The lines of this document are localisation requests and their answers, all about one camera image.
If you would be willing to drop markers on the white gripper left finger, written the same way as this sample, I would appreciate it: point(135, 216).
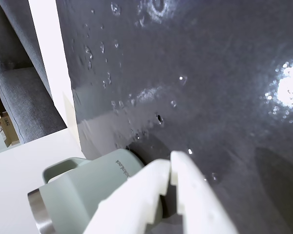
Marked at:
point(127, 204)

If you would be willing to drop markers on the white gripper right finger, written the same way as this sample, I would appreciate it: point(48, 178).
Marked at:
point(197, 195)

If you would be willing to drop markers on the dark grey glossy mat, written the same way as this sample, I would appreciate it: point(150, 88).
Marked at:
point(185, 85)

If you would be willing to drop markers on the brown cardboard box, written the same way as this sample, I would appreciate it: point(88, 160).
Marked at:
point(7, 129)

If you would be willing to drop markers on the grey fabric chair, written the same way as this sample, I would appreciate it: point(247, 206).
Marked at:
point(19, 80)

